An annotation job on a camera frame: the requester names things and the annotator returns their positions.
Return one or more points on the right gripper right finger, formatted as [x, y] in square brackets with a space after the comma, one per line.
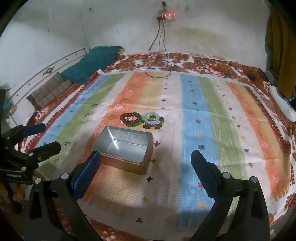
[250, 220]

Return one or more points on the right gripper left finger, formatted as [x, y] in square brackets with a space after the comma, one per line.
[69, 190]

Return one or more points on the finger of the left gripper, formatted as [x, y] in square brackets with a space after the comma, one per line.
[34, 129]
[44, 152]

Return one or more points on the green jade bangle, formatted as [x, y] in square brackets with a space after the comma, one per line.
[133, 124]

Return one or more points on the white headboard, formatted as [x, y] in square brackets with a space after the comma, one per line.
[22, 108]

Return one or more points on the striped grey pillow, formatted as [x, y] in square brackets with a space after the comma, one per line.
[49, 91]

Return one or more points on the silver metal tin box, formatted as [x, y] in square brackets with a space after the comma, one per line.
[127, 150]

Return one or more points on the striped colourful cloth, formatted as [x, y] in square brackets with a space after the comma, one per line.
[161, 138]

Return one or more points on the teal blanket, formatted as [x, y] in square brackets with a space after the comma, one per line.
[98, 58]

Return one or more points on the white bolster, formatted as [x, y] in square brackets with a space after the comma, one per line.
[287, 110]

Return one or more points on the mustard yellow hanging cloth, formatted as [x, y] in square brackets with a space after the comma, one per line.
[280, 42]

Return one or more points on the white power strip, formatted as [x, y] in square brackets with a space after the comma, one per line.
[168, 16]

